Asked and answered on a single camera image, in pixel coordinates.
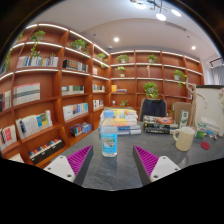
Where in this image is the wooden artist mannequin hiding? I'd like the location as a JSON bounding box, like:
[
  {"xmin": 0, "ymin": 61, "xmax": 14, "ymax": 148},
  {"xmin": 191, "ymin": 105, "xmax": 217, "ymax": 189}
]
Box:
[{"xmin": 186, "ymin": 83, "xmax": 208, "ymax": 129}]

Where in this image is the clear water bottle blue cap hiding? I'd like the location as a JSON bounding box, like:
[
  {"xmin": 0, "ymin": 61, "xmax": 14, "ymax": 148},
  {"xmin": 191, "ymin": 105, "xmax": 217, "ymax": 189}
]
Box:
[{"xmin": 100, "ymin": 110, "xmax": 119, "ymax": 158}]

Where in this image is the tall white green carton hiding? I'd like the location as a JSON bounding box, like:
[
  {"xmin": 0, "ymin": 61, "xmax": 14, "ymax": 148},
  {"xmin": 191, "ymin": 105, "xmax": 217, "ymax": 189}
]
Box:
[{"xmin": 178, "ymin": 110, "xmax": 190, "ymax": 129}]

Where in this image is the window with grey blinds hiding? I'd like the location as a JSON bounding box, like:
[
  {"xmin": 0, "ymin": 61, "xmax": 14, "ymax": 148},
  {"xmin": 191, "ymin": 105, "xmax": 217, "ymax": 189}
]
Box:
[{"xmin": 208, "ymin": 58, "xmax": 224, "ymax": 86}]

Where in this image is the stack of dark books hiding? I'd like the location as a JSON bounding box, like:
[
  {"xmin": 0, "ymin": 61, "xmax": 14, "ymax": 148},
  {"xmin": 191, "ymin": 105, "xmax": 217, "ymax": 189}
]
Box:
[{"xmin": 142, "ymin": 115, "xmax": 179, "ymax": 135}]

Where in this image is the brown chair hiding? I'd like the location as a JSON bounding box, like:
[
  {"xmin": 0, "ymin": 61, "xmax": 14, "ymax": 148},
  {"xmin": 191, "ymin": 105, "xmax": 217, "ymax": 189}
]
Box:
[{"xmin": 173, "ymin": 101, "xmax": 194, "ymax": 126}]

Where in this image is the stack of colourful books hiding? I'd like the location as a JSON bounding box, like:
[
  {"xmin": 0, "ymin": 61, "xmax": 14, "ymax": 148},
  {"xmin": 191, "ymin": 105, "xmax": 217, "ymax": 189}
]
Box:
[{"xmin": 99, "ymin": 107, "xmax": 142, "ymax": 136}]

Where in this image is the white partition with dark top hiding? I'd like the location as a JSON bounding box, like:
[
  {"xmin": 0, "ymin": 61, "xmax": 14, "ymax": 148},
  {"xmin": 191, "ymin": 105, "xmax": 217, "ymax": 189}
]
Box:
[{"xmin": 194, "ymin": 84, "xmax": 224, "ymax": 134}]

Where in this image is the cream ceramic mug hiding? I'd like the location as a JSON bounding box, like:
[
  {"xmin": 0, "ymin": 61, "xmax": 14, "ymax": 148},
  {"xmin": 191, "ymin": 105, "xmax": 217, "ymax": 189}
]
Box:
[{"xmin": 172, "ymin": 126, "xmax": 196, "ymax": 153}]

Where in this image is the green tissue pack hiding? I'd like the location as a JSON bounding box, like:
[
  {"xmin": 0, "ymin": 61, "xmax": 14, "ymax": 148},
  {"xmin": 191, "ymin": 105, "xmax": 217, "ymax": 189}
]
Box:
[{"xmin": 195, "ymin": 130, "xmax": 206, "ymax": 140}]

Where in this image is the ceiling air vent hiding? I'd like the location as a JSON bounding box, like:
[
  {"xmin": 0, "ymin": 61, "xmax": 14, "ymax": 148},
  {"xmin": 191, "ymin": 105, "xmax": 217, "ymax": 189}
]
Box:
[{"xmin": 164, "ymin": 21, "xmax": 188, "ymax": 33}]

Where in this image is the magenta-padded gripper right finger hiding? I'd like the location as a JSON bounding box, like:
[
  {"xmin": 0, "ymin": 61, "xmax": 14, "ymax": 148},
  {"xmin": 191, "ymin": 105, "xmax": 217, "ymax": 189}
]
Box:
[{"xmin": 132, "ymin": 144, "xmax": 182, "ymax": 187}]

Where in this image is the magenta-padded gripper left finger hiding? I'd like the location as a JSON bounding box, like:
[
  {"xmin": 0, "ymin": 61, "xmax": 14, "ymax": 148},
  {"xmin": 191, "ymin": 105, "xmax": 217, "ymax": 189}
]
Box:
[{"xmin": 43, "ymin": 144, "xmax": 95, "ymax": 187}]

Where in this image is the dark office chair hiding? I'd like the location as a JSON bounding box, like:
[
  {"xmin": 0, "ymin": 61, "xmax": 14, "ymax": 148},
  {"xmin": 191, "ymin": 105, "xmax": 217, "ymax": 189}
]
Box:
[{"xmin": 138, "ymin": 98, "xmax": 168, "ymax": 123}]

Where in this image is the stack of white tissue packs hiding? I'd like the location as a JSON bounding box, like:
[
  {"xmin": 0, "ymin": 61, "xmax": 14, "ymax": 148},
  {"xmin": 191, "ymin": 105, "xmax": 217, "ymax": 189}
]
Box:
[{"xmin": 198, "ymin": 116, "xmax": 221, "ymax": 133}]

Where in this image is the wooden shelf unit with books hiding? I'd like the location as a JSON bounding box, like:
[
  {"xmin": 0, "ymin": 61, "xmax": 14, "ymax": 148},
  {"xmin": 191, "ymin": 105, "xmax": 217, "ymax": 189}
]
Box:
[{"xmin": 0, "ymin": 22, "xmax": 205, "ymax": 169}]

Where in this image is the flat round red coaster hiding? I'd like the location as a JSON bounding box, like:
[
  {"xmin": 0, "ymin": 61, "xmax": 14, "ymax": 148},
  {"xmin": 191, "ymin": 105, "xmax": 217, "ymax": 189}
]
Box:
[{"xmin": 200, "ymin": 141, "xmax": 211, "ymax": 151}]

